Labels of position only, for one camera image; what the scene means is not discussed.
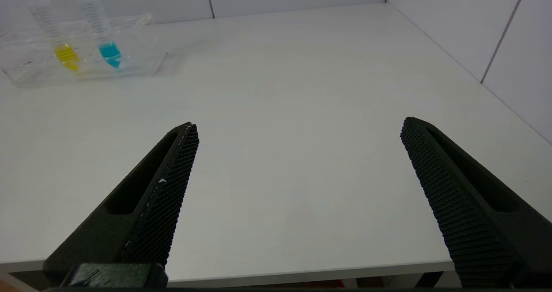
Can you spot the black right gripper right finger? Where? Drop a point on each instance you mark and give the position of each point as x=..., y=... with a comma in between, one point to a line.
x=474, y=205

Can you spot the test tube with blue pigment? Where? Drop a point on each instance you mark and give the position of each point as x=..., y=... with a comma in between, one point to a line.
x=110, y=54

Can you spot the clear acrylic test tube rack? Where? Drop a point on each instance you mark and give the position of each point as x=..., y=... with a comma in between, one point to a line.
x=138, y=46

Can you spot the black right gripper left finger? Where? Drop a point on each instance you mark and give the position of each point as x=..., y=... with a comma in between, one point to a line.
x=142, y=205

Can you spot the test tube with yellow pigment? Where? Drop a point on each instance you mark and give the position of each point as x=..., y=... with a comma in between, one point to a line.
x=67, y=57

